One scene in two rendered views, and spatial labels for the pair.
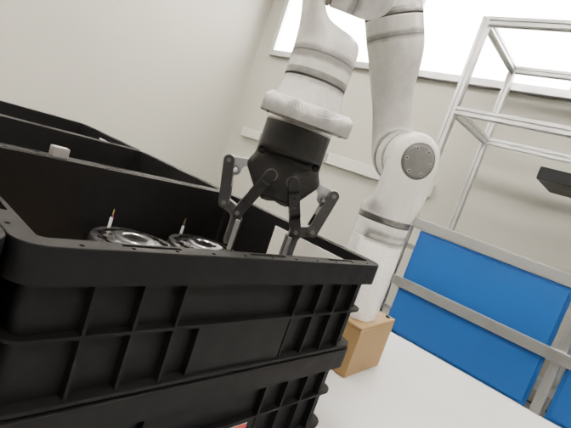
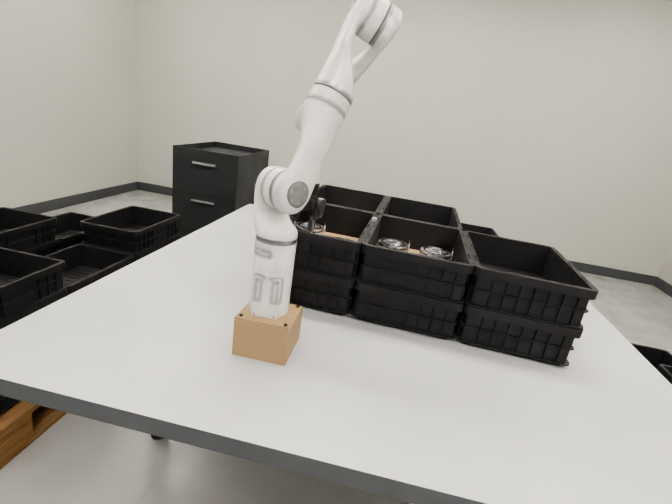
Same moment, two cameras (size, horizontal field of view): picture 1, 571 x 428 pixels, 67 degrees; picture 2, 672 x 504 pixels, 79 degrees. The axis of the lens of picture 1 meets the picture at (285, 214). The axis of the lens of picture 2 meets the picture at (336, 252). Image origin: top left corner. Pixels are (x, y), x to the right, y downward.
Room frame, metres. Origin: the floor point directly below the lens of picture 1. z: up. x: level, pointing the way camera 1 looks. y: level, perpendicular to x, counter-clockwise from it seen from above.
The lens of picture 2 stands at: (1.57, -0.49, 1.25)
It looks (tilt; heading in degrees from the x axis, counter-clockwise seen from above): 19 degrees down; 149
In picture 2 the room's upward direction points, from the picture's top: 9 degrees clockwise
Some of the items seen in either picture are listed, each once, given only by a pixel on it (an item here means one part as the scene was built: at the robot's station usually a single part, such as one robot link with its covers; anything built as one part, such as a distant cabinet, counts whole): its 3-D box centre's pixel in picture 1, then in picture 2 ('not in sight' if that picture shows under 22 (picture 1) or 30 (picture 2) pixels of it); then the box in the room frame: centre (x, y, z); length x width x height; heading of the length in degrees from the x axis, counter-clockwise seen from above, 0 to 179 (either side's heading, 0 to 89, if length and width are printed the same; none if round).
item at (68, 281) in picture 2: not in sight; (76, 298); (-0.36, -0.63, 0.31); 0.40 x 0.30 x 0.34; 142
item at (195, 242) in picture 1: (205, 244); not in sight; (0.59, 0.09, 0.86); 0.05 x 0.05 x 0.01
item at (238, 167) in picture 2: not in sight; (221, 209); (-1.38, 0.23, 0.45); 0.62 x 0.45 x 0.90; 142
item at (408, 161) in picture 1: (398, 181); (279, 207); (0.75, -0.16, 1.04); 0.09 x 0.09 x 0.17; 15
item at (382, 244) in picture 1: (367, 266); (272, 275); (0.76, -0.17, 0.88); 0.09 x 0.09 x 0.17; 56
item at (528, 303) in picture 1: (467, 310); not in sight; (2.05, -0.99, 0.60); 0.72 x 0.03 x 0.56; 52
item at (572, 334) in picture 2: not in sight; (504, 306); (0.85, 0.57, 0.76); 0.40 x 0.30 x 0.12; 140
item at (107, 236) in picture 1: (133, 243); not in sight; (0.50, 0.16, 0.86); 0.10 x 0.10 x 0.01
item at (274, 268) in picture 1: (178, 216); (324, 221); (0.46, 0.11, 0.92); 0.40 x 0.30 x 0.02; 140
